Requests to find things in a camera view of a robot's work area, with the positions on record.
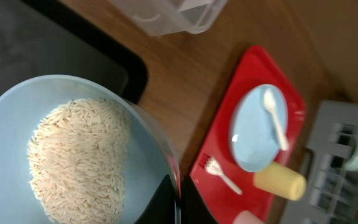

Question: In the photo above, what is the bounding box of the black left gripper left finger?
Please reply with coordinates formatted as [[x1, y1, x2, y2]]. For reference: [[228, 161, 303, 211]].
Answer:
[[135, 175, 176, 224]]

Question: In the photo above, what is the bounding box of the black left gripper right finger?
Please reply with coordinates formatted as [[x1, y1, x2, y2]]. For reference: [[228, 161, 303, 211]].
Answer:
[[180, 175, 218, 224]]

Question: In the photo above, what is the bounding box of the white plastic cup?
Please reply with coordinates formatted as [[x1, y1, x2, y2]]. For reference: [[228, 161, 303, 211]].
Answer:
[[232, 210, 265, 224]]

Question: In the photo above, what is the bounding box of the yellow plastic cup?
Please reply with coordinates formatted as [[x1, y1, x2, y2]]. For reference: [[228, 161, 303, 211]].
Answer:
[[253, 162, 307, 201]]

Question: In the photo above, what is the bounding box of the white rice pile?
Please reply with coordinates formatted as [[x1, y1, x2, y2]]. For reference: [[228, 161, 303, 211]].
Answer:
[[27, 98, 131, 223]]

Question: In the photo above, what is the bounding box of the light blue plate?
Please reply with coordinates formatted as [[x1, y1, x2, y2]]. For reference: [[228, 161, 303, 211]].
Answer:
[[228, 84, 288, 172]]

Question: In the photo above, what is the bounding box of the light blue bowl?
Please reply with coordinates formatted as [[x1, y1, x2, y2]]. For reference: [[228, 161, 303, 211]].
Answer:
[[0, 75, 181, 224]]

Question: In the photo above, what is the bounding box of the white plastic spoon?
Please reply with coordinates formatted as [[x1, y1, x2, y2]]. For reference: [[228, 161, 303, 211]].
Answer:
[[263, 88, 289, 151]]

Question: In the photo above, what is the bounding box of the grey dishwasher rack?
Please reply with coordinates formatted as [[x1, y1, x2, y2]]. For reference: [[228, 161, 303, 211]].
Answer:
[[280, 100, 358, 224]]

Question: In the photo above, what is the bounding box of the red plastic tray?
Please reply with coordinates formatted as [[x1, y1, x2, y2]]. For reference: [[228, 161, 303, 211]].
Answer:
[[190, 46, 306, 223]]

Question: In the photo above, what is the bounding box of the white plastic fork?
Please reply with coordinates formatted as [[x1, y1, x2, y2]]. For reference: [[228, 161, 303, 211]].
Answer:
[[204, 156, 243, 195]]

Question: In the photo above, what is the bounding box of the clear plastic bin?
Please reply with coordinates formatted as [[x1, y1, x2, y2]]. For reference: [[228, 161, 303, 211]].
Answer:
[[110, 0, 227, 36]]

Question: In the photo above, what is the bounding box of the black tray bin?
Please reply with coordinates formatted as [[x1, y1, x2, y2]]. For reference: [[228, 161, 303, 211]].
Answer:
[[0, 1, 148, 103]]

